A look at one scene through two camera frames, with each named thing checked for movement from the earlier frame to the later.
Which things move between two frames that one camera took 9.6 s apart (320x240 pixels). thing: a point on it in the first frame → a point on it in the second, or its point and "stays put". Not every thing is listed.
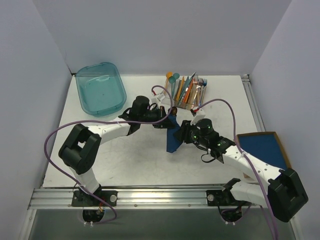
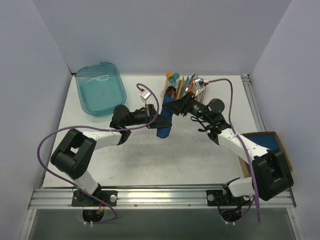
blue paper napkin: (172, 144) → (166, 114)
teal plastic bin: (101, 88) stays put
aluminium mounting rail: (142, 198) stays put
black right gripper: (180, 132) → (186, 103)
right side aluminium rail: (253, 103) stays put
